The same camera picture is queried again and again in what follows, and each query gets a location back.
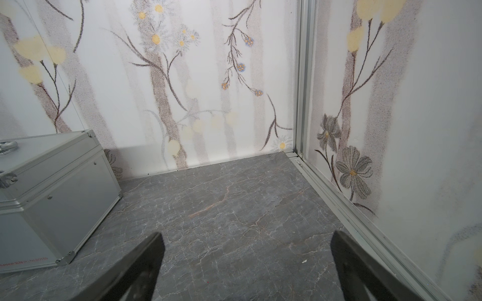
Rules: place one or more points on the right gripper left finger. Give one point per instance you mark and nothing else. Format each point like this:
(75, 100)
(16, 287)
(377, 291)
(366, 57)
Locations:
(134, 277)

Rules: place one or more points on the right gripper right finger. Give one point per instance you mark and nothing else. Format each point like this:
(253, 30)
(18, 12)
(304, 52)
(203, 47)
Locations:
(361, 276)

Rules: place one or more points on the silver aluminium case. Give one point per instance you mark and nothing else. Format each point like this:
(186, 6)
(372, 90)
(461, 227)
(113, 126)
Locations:
(55, 192)

